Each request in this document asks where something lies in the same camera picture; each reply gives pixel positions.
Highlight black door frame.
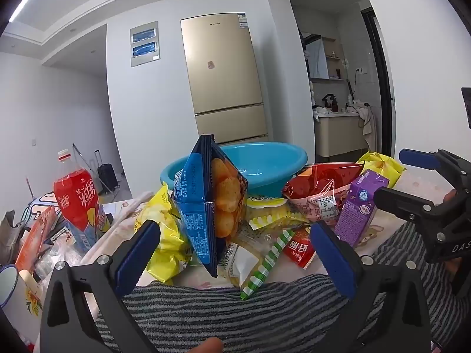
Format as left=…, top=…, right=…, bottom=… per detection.
left=361, top=7, right=394, bottom=155

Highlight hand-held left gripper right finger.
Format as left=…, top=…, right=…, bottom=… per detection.
left=309, top=221, right=431, bottom=353

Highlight purple carton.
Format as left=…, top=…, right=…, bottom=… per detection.
left=334, top=169, right=390, bottom=248

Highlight wall electrical panel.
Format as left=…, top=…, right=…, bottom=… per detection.
left=130, top=21, right=162, bottom=68

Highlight beige hanging towel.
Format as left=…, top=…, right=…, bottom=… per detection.
left=359, top=105, right=378, bottom=149

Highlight yellow snack packet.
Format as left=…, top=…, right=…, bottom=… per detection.
left=358, top=151, right=406, bottom=189

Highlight bathroom mirror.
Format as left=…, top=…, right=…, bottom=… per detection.
left=305, top=39, right=329, bottom=79

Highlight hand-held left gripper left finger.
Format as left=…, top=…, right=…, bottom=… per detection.
left=39, top=220, right=162, bottom=353

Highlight red drink bottle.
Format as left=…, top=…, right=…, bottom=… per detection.
left=53, top=149, right=111, bottom=254

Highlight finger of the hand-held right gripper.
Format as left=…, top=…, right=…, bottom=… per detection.
left=374, top=187, right=447, bottom=225
left=399, top=148, right=471, bottom=192

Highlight orange box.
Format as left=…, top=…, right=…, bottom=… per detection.
left=15, top=206, right=57, bottom=273

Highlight white box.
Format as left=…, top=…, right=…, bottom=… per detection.
left=101, top=202, right=122, bottom=225

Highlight small red snack packet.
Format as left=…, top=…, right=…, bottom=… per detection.
left=281, top=226, right=317, bottom=268

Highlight black suitcase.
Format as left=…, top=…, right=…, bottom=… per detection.
left=96, top=150, right=119, bottom=194

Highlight cartoon print fabric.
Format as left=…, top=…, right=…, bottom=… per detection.
left=22, top=191, right=56, bottom=214

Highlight green striped bread packet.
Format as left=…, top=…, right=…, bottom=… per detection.
left=230, top=228, right=295, bottom=301

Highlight grey striped cloth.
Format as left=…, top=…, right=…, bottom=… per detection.
left=121, top=222, right=471, bottom=353

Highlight gold refrigerator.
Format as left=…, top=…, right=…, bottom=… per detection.
left=180, top=12, right=268, bottom=147

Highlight mop pole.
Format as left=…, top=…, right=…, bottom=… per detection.
left=72, top=143, right=111, bottom=192

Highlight grey bag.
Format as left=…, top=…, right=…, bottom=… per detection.
left=0, top=209, right=28, bottom=265

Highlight beige vanity cabinet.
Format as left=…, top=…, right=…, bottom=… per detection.
left=314, top=112, right=369, bottom=157

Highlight blue plastic basin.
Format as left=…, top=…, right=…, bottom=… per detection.
left=160, top=142, right=308, bottom=196

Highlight clear plastic bags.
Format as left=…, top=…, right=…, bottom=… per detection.
left=35, top=233, right=87, bottom=289

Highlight large yellow chip packet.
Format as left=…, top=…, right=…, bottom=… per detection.
left=133, top=183, right=194, bottom=284

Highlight blue chip packet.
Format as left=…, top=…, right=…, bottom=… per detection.
left=172, top=134, right=249, bottom=278

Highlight white flowered enamel mug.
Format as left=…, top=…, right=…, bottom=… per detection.
left=0, top=265, right=47, bottom=319

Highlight yellow jelly cup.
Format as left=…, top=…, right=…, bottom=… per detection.
left=246, top=194, right=288, bottom=209

